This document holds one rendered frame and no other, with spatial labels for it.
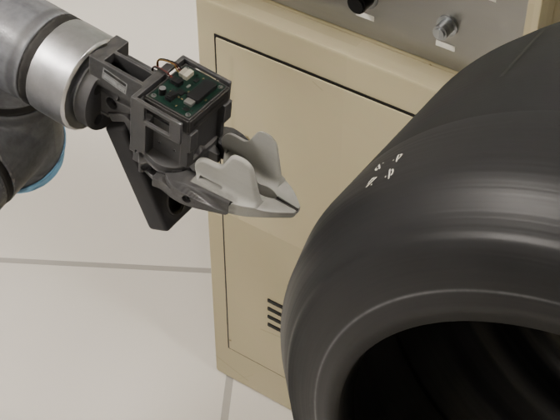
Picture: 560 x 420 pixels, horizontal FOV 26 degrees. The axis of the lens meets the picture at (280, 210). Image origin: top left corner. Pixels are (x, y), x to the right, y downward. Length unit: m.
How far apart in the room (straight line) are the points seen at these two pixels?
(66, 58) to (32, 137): 0.15
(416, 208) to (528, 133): 0.09
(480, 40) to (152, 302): 1.18
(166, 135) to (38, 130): 0.21
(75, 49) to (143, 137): 0.10
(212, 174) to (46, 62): 0.18
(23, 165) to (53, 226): 1.65
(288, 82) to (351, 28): 0.13
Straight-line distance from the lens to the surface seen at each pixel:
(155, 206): 1.10
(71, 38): 1.07
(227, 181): 1.01
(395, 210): 0.81
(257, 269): 2.17
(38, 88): 1.07
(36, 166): 1.20
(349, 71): 1.77
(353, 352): 0.88
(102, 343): 2.56
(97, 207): 2.85
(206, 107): 1.01
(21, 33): 1.09
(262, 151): 1.02
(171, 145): 1.03
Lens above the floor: 1.93
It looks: 43 degrees down
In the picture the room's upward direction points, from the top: straight up
